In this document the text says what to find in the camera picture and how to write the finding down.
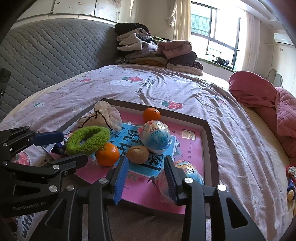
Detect green fuzzy hair scrunchie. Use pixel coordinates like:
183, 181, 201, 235
65, 126, 110, 156

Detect pink quilted blanket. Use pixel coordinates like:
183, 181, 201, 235
229, 71, 296, 166

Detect blue Oreo cookie packet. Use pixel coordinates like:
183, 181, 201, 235
50, 131, 74, 157

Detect shallow grey cardboard box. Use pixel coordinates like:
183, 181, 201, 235
43, 98, 220, 219

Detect orange tangerine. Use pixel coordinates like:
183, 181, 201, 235
95, 143, 120, 167
142, 108, 161, 122

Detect grey quilted headboard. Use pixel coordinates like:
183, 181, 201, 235
1, 19, 117, 120

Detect small colourful toy figure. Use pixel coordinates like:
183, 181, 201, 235
285, 166, 295, 201

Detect white wall air conditioner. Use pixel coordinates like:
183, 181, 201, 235
273, 33, 293, 46

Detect window with dark frame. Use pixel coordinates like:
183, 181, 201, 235
191, 1, 243, 70

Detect pile of folded clothes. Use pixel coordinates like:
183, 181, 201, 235
115, 23, 204, 76

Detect white drawstring cloth pouch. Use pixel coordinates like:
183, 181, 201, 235
77, 100, 123, 132

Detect blue white toy egg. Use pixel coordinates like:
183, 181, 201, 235
137, 120, 173, 155

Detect beige curtain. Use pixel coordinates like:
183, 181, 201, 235
166, 0, 191, 41

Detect brown walnut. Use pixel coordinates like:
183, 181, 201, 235
126, 145, 149, 164

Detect pink strawberry print bedsheet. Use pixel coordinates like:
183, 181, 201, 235
1, 65, 294, 240

